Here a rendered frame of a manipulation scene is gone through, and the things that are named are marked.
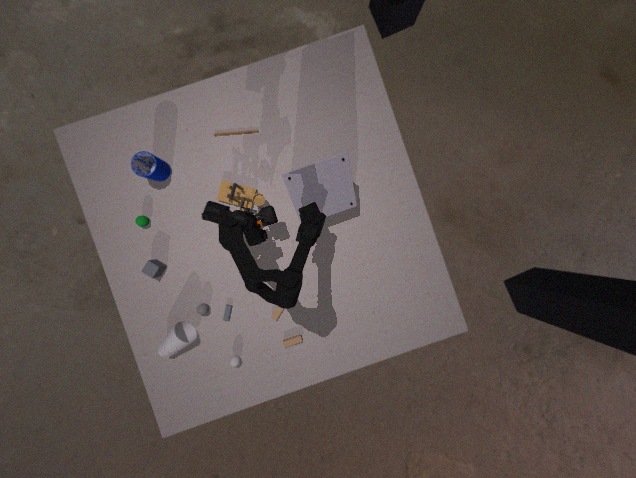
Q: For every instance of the blue mug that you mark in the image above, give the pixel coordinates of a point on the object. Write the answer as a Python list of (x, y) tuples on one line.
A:
[(147, 165)]

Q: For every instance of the tan rectangular block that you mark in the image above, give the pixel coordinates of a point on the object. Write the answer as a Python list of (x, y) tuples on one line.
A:
[(277, 312), (292, 340)]

